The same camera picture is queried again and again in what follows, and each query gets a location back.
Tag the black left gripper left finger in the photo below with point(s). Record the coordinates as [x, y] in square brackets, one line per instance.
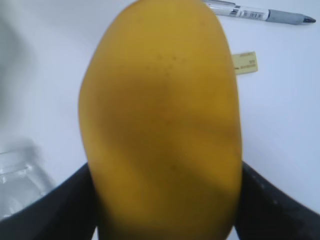
[66, 213]

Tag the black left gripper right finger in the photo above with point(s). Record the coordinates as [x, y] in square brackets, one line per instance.
[267, 213]

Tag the clear plastic water bottle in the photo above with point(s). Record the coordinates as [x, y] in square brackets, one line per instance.
[22, 180]

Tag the yellow mango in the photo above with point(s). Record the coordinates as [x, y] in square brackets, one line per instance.
[160, 123]

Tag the yellow eraser with label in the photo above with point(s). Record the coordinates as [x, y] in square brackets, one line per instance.
[245, 63]

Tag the grey grip white pen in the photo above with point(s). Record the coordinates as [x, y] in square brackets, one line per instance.
[230, 9]

